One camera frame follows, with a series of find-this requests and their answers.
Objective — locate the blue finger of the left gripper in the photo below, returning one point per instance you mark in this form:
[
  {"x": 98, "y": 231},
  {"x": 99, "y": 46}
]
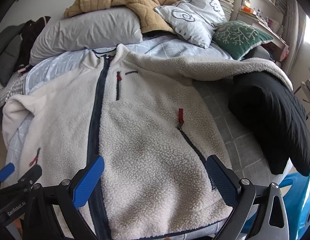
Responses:
[
  {"x": 29, "y": 178},
  {"x": 6, "y": 172}
]

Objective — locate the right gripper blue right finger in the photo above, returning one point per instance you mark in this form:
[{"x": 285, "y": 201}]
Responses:
[{"x": 239, "y": 195}]

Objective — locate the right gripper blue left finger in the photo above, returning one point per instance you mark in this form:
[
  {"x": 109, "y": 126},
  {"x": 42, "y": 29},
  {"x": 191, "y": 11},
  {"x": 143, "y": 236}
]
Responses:
[{"x": 74, "y": 193}]

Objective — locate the white fleece jacket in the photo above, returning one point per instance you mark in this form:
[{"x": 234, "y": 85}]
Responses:
[{"x": 150, "y": 125}]

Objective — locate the light blue checked duvet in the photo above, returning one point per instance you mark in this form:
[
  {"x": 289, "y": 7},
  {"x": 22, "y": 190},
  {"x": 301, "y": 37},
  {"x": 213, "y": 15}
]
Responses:
[{"x": 165, "y": 46}]

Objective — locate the blue plastic bin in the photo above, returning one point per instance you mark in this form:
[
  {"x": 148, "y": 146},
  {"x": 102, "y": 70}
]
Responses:
[{"x": 284, "y": 213}]

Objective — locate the grey plaid cloth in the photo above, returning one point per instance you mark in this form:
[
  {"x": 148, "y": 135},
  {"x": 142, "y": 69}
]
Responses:
[{"x": 7, "y": 92}]

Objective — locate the green coral pattern cushion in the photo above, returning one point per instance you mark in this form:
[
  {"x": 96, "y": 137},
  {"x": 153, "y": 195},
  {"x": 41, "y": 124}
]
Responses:
[{"x": 238, "y": 38}]

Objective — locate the grey patterned pillow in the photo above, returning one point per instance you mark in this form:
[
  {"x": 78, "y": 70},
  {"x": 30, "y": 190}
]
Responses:
[{"x": 195, "y": 21}]

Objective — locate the stack of magazines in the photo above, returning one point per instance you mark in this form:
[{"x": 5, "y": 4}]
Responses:
[{"x": 227, "y": 6}]

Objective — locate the white bookshelf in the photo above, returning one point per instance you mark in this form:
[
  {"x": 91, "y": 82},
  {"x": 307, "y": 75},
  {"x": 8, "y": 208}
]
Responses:
[{"x": 281, "y": 19}]

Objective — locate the tan plush blanket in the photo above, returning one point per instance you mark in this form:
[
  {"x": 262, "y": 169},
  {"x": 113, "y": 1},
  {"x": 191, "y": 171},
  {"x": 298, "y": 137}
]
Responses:
[{"x": 144, "y": 9}]

